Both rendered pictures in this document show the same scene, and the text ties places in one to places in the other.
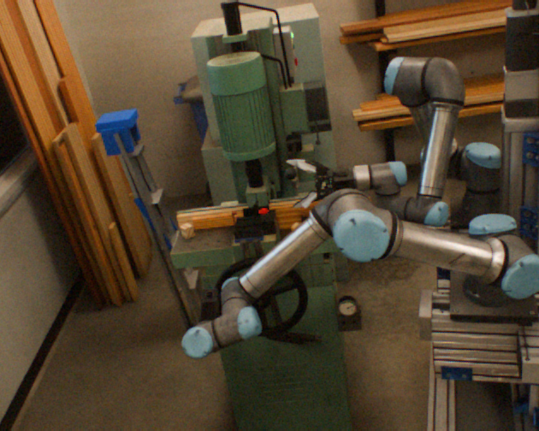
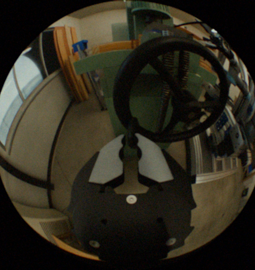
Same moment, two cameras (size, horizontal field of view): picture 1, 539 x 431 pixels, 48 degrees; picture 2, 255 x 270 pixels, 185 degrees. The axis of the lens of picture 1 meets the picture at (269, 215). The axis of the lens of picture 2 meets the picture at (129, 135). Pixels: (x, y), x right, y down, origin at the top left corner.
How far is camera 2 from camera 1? 172 cm
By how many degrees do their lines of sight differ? 32
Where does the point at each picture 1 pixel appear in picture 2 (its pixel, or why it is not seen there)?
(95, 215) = (75, 77)
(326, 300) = not seen: hidden behind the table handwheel
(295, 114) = (169, 22)
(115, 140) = (77, 47)
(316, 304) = not seen: hidden behind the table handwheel
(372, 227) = not seen: outside the picture
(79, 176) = (71, 66)
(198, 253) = (97, 56)
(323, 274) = (197, 94)
